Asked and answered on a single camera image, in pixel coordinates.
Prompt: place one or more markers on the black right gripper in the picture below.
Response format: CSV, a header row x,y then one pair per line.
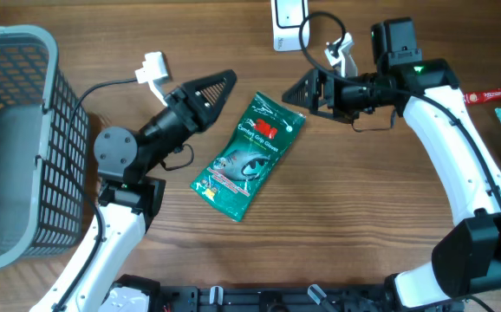
x,y
315,80

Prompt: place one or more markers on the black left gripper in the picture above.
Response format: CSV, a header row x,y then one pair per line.
x,y
191,107

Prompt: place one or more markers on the green 3M gloves packet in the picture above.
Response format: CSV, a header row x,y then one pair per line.
x,y
262,136

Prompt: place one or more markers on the red coffee stick sachet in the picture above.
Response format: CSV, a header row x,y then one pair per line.
x,y
479,97

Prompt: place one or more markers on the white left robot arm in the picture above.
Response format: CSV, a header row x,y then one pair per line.
x,y
128,199

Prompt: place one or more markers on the white barcode scanner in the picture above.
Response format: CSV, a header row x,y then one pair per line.
x,y
287,17

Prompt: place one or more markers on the grey plastic basket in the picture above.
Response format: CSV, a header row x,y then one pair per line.
x,y
43,148

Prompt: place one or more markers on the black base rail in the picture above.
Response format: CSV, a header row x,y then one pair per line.
x,y
135,293

